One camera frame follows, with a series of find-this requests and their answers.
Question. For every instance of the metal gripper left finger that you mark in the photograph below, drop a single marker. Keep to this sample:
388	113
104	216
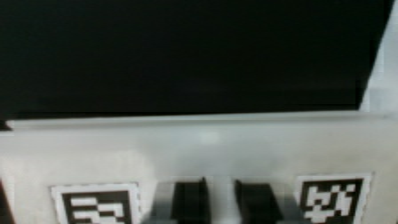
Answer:
191	203

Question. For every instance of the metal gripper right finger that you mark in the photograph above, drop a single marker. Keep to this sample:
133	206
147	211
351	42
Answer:
257	203

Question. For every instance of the white cabinet door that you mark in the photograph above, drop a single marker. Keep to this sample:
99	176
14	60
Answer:
259	148

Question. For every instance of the white cabinet body box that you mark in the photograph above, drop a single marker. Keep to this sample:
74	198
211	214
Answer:
381	95

